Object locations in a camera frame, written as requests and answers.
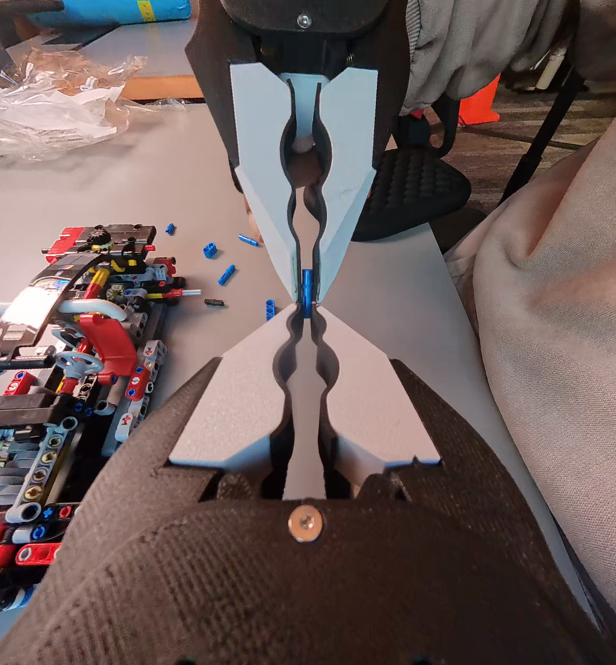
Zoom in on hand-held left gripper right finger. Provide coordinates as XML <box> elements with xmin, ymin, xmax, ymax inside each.
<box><xmin>311</xmin><ymin>305</ymin><xmax>442</xmax><ymax>498</ymax></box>

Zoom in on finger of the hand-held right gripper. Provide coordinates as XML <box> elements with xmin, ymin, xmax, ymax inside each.
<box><xmin>229</xmin><ymin>62</ymin><xmax>302</xmax><ymax>303</ymax></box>
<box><xmin>312</xmin><ymin>68</ymin><xmax>380</xmax><ymax>303</ymax></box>

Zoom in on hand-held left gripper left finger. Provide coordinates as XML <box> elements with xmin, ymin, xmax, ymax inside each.
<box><xmin>168</xmin><ymin>305</ymin><xmax>306</xmax><ymax>499</ymax></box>

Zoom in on lego car chassis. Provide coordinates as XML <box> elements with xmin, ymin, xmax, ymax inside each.
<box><xmin>0</xmin><ymin>223</ymin><xmax>203</xmax><ymax>617</ymax></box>

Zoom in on person's right forearm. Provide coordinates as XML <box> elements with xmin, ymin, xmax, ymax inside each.
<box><xmin>402</xmin><ymin>0</ymin><xmax>616</xmax><ymax>116</ymax></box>

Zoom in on person's right hand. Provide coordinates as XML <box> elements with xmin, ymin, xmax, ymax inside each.
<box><xmin>289</xmin><ymin>150</ymin><xmax>323</xmax><ymax>191</ymax></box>

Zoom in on black chair armrest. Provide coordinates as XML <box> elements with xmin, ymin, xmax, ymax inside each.
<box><xmin>352</xmin><ymin>148</ymin><xmax>472</xmax><ymax>243</ymax></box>

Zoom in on crumpled clear plastic bags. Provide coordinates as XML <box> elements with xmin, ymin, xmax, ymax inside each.
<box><xmin>0</xmin><ymin>47</ymin><xmax>186</xmax><ymax>163</ymax></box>

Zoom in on red metal frame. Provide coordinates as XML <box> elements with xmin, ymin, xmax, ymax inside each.
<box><xmin>458</xmin><ymin>74</ymin><xmax>501</xmax><ymax>126</ymax></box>

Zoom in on black chair frame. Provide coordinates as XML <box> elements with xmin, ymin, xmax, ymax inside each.
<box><xmin>394</xmin><ymin>68</ymin><xmax>587</xmax><ymax>204</ymax></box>

